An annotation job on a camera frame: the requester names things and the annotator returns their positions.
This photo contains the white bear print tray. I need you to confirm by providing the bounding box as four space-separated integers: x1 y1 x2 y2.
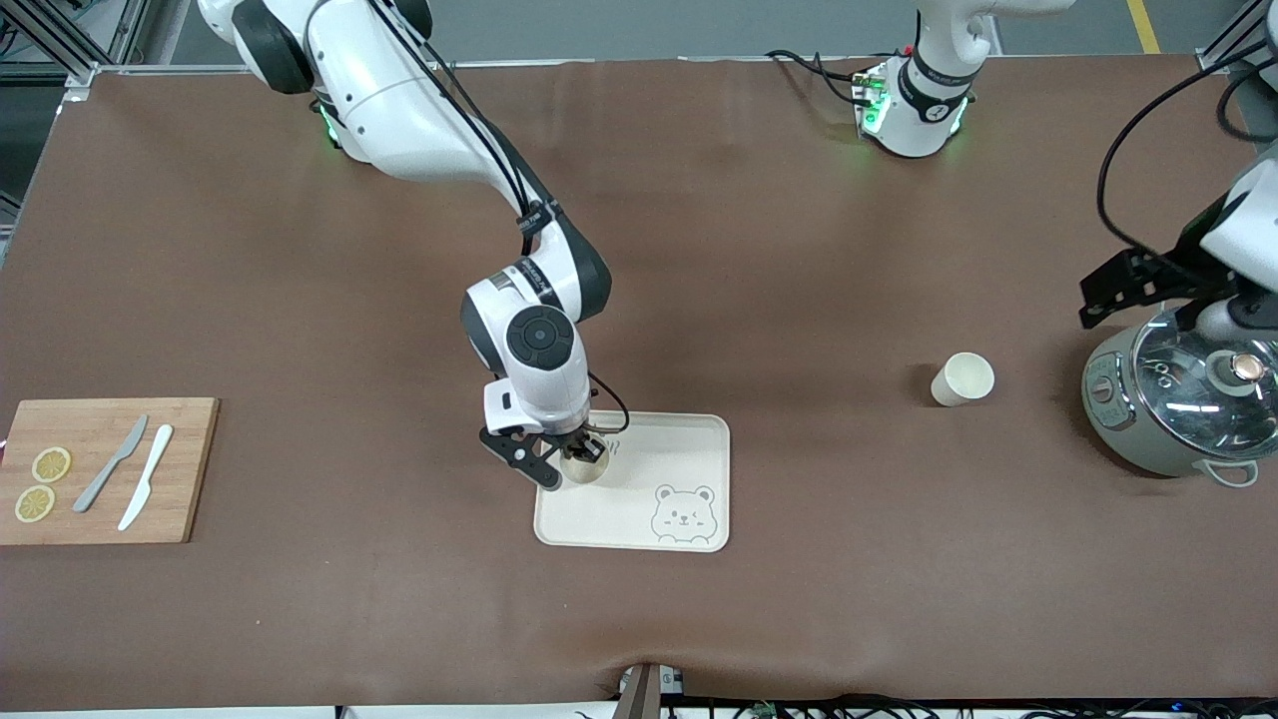
532 409 733 553

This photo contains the grey electric cooker pot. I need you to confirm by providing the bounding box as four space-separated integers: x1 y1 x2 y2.
1081 305 1265 489

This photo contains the glass pot lid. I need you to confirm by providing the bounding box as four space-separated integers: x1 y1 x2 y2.
1130 306 1278 461

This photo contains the bamboo cutting board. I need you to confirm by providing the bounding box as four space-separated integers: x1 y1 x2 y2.
0 397 221 546

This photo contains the white plastic knife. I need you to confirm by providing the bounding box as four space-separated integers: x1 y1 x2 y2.
117 423 176 533

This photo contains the grey plastic knife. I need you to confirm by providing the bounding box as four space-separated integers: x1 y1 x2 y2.
72 413 150 515

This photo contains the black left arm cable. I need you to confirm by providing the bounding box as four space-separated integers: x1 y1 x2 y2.
1095 40 1278 260

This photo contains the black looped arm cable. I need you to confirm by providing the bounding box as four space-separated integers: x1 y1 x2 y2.
1212 74 1278 142

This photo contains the aluminium frame rail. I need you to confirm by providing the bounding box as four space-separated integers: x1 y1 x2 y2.
0 0 303 103
1193 0 1278 78

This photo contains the aluminium frame post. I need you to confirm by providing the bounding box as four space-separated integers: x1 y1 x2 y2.
615 661 687 719

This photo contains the black arm base cable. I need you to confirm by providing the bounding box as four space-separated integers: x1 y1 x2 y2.
765 47 873 107

